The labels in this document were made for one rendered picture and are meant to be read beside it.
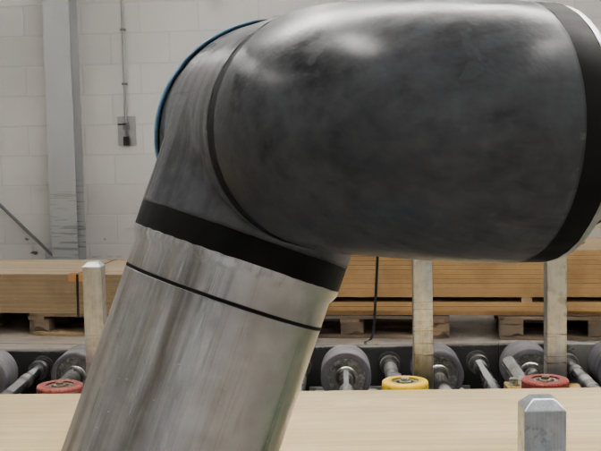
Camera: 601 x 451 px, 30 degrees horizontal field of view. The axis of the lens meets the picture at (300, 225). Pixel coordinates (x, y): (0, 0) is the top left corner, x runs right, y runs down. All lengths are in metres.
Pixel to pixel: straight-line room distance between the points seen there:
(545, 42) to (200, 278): 0.20
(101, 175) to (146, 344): 8.06
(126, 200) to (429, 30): 8.12
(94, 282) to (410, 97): 1.65
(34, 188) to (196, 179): 8.25
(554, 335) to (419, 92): 1.65
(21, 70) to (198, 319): 8.29
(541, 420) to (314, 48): 0.55
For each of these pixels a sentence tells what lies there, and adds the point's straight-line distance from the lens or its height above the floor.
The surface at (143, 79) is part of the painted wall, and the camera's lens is 8.51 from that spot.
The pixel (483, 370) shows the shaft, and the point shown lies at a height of 0.82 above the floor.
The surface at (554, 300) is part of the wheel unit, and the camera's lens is 2.07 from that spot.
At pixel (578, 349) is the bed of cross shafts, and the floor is 0.83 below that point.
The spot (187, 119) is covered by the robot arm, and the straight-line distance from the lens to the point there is 0.57.
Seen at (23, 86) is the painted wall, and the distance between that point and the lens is 8.81.
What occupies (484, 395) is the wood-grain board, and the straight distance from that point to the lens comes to 1.88.
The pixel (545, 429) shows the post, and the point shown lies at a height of 1.10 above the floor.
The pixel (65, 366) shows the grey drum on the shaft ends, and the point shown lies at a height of 0.82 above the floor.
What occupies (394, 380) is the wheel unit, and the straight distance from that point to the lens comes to 1.97.
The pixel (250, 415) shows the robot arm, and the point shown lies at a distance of 0.57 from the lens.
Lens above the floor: 1.36
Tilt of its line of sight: 5 degrees down
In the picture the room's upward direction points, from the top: 1 degrees counter-clockwise
